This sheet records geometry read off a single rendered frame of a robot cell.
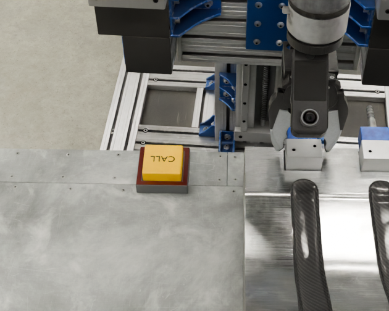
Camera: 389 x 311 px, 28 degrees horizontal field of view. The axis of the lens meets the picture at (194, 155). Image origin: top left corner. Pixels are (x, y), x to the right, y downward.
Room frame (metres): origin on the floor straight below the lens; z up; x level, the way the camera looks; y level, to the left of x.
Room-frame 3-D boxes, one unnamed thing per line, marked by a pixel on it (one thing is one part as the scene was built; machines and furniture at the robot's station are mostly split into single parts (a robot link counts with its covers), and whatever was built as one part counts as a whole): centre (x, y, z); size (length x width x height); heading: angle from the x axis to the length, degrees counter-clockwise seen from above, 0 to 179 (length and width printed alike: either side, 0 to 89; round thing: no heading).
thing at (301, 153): (0.78, -0.16, 0.89); 0.13 x 0.05 x 0.05; 176
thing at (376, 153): (0.78, -0.27, 0.89); 0.13 x 0.05 x 0.05; 176
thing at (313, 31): (0.76, -0.15, 1.13); 0.08 x 0.08 x 0.05
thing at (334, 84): (0.77, -0.16, 1.05); 0.09 x 0.08 x 0.12; 176
